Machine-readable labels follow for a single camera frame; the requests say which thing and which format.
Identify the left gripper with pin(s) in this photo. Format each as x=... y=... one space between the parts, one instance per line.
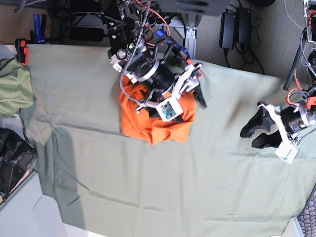
x=289 y=121

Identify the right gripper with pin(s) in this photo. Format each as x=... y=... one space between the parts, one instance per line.
x=151 y=82

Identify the orange T-shirt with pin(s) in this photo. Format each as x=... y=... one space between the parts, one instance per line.
x=154 y=130

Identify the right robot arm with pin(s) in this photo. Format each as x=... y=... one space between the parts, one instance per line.
x=126 y=24

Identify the olive green shirt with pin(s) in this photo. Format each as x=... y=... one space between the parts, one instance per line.
x=16 y=90

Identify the blue clamp at table edge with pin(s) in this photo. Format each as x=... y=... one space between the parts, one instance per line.
x=182 y=57

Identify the black power brick left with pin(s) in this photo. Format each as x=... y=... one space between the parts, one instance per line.
x=86 y=34

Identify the green table cloth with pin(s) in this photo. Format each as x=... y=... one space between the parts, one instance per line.
x=212 y=185

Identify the black plastic bag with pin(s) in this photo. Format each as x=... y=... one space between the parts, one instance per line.
x=16 y=157

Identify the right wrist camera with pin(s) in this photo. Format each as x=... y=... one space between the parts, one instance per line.
x=169 y=109

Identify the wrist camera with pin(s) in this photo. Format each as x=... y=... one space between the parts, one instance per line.
x=286 y=152
x=169 y=109

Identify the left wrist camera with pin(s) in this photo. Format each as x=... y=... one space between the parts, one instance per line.
x=286 y=152

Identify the aluminium frame post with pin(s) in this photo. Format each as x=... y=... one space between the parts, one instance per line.
x=187 y=26

